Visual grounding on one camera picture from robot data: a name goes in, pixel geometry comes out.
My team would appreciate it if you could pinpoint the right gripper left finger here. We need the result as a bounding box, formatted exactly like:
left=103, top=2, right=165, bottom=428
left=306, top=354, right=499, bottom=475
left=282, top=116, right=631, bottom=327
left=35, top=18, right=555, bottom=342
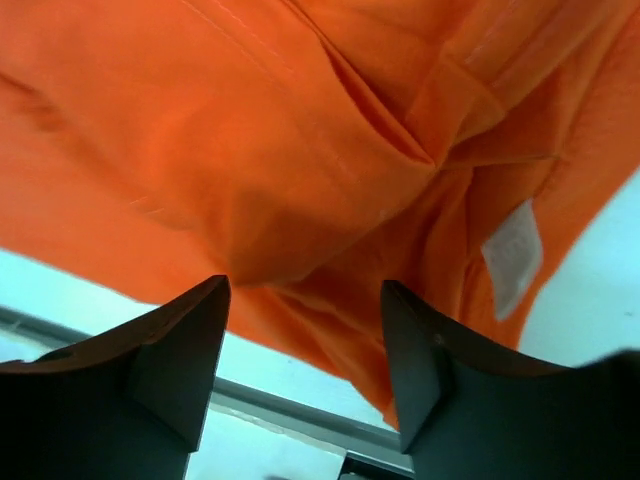
left=1, top=276, right=231, bottom=479

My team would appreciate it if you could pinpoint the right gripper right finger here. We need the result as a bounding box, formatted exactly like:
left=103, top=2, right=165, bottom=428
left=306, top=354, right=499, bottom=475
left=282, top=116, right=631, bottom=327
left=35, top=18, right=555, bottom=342
left=381, top=281, right=639, bottom=479

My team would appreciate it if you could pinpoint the orange t shirt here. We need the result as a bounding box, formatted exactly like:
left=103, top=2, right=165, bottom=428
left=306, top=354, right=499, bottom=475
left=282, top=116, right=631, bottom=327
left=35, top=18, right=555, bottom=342
left=1, top=1, right=639, bottom=423

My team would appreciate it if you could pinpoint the aluminium rail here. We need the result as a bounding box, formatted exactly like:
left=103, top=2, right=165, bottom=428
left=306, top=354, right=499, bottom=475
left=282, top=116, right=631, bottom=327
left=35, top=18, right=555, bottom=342
left=1, top=307, right=400, bottom=454

